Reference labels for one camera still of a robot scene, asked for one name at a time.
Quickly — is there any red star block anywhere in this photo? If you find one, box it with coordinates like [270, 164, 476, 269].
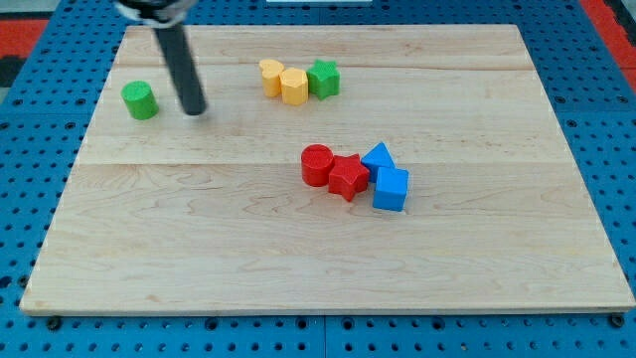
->
[328, 153, 370, 202]

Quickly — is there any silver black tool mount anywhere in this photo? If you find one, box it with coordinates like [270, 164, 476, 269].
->
[113, 0, 198, 28]

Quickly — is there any yellow hexagon block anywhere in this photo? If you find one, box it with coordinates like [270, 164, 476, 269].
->
[279, 68, 308, 105]

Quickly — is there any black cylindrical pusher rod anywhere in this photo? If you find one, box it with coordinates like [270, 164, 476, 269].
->
[154, 23, 207, 115]

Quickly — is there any blue triangle block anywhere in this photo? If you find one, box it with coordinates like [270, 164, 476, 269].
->
[361, 142, 396, 183]

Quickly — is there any red cylinder block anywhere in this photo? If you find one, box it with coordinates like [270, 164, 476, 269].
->
[301, 144, 334, 187]

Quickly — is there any yellow heart block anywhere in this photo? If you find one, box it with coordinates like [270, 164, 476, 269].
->
[258, 59, 284, 97]

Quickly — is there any green cylinder block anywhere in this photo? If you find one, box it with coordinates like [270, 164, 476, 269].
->
[120, 81, 159, 120]

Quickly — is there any light wooden board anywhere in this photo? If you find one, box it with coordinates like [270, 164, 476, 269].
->
[20, 25, 635, 316]

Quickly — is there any blue cube block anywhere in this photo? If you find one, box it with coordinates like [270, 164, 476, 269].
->
[373, 167, 409, 212]

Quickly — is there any green star block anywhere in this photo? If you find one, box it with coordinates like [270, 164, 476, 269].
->
[306, 60, 341, 100]

